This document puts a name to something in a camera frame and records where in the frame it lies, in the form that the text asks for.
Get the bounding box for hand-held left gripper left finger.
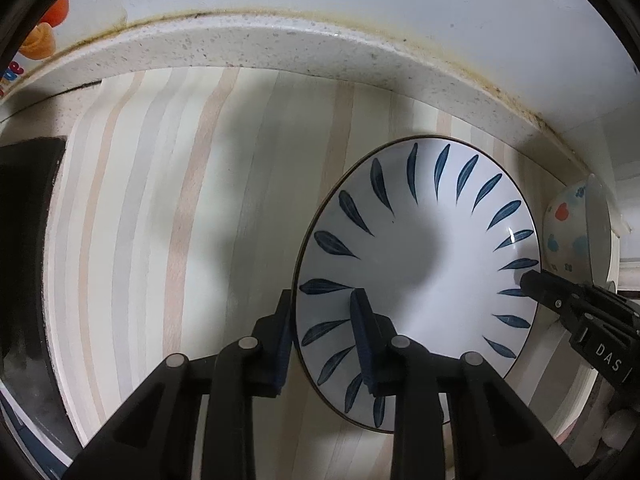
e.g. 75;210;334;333
64;289;294;480

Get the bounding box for white bowl with coloured print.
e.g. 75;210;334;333
542;173;622;292

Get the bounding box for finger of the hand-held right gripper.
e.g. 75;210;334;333
519;270;591;322

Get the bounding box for black flat appliance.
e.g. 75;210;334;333
0;136;68;411

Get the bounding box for orange print wall sticker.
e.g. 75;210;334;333
0;0;71;98

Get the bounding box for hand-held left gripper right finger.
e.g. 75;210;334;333
350;289;577;480

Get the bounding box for white plate with blue leaves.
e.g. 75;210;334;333
292;136;543;434

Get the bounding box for striped table mat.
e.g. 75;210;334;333
42;66;603;480

